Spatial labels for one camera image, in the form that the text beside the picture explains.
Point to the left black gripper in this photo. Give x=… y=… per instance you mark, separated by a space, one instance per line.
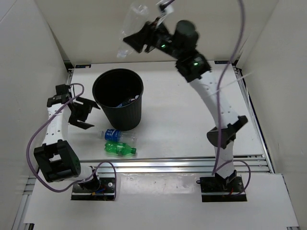
x=87 y=106

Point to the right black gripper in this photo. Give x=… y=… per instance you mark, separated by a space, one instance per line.
x=147 y=35

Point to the clear crushed plastic bottle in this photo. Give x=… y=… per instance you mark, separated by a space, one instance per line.
x=135 y=19

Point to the clear bottle blue label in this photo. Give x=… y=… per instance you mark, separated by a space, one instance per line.
x=128 y=101

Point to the blue label bottle white cap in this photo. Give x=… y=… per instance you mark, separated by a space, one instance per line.
x=118 y=136

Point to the green plastic bottle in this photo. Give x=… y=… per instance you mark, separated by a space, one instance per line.
x=120 y=149

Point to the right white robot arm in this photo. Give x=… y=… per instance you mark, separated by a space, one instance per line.
x=193 y=66

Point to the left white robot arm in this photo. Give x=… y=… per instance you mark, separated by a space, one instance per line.
x=55 y=157

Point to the black plastic waste bin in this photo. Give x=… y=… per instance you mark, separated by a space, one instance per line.
x=113 y=87

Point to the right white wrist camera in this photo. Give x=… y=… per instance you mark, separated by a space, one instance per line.
x=165 y=6

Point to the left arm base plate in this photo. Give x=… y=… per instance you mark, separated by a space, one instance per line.
x=102 y=188

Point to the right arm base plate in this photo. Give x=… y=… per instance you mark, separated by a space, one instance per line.
x=213 y=191

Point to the aluminium frame rail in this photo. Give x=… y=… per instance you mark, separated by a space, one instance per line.
x=187 y=165

